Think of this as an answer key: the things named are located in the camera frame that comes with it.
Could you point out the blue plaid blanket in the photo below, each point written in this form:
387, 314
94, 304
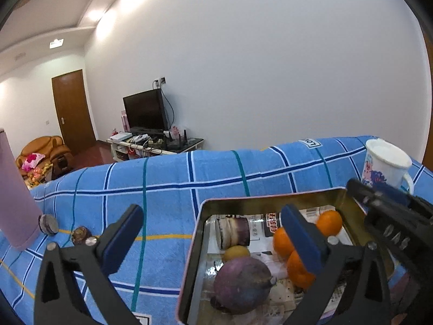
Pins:
162, 189

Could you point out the small orange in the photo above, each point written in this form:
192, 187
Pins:
282, 242
331, 221

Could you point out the white television stand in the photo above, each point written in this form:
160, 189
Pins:
152, 145

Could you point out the white printed mug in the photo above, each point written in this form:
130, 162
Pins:
385, 166

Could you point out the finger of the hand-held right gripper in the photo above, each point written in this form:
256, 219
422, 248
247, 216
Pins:
389, 230
402, 196

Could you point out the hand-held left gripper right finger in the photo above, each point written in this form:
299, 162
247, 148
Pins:
302, 240

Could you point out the brown wooden door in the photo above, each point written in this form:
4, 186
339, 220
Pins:
72, 111

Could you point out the pink tin box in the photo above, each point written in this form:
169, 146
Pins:
192, 260

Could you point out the large orange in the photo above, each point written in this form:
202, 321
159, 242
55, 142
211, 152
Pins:
297, 272

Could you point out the small yellow round fruit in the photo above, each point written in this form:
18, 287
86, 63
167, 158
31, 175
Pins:
235, 254

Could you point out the wall power outlet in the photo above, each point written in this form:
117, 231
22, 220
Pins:
159, 81

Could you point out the black television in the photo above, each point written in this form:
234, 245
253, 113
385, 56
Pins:
145, 110

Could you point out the ceiling light panel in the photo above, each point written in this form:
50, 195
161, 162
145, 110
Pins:
56, 43

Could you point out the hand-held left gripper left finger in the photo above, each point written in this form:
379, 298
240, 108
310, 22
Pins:
123, 242

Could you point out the pink gift box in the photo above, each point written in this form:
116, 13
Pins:
125, 122

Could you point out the purple kettle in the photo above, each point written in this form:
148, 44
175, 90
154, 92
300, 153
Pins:
15, 203

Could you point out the purple passion fruit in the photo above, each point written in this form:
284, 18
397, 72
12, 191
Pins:
242, 286

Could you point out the brown leather armchair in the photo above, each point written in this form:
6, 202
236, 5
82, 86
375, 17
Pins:
44, 155

